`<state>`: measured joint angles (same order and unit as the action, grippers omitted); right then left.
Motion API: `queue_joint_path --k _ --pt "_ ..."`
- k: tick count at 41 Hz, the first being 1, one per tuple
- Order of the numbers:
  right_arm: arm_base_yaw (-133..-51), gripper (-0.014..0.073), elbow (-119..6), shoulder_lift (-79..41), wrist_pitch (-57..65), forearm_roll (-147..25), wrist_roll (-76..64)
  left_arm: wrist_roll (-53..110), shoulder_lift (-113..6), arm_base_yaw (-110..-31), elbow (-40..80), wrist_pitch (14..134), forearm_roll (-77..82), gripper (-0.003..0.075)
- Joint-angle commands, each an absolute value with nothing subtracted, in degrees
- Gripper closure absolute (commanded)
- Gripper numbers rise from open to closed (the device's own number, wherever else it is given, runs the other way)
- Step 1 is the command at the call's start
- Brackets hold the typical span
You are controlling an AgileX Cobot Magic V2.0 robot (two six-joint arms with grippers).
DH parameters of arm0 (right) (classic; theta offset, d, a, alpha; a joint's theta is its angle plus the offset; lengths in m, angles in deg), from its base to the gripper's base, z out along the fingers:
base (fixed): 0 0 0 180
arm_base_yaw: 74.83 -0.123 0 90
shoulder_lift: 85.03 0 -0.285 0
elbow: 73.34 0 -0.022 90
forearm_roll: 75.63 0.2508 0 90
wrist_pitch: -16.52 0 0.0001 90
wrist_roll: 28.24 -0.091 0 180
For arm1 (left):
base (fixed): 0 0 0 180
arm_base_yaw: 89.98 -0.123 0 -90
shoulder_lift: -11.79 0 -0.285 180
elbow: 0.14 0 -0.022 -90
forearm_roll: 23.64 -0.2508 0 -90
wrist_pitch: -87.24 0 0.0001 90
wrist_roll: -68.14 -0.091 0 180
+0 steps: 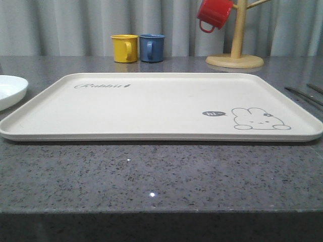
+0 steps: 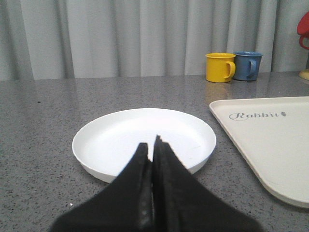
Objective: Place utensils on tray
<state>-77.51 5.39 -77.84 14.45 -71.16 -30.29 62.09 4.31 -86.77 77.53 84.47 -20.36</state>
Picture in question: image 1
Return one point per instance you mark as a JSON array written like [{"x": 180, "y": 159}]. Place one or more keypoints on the silver metal fork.
[{"x": 302, "y": 94}]

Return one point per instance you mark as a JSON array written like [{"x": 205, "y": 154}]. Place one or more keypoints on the white round plate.
[{"x": 13, "y": 89}]

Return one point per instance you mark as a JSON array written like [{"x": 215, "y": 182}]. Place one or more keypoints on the beige rabbit serving tray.
[{"x": 161, "y": 106}]

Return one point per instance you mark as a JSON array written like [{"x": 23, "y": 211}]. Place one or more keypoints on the blue enamel mug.
[{"x": 151, "y": 47}]

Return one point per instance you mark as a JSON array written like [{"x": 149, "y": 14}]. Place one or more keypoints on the yellow enamel mug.
[{"x": 125, "y": 48}]

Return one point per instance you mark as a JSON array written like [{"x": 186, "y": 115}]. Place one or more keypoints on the wooden mug tree stand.
[{"x": 236, "y": 59}]

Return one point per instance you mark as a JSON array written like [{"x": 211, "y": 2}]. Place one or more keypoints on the red enamel mug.
[{"x": 215, "y": 13}]

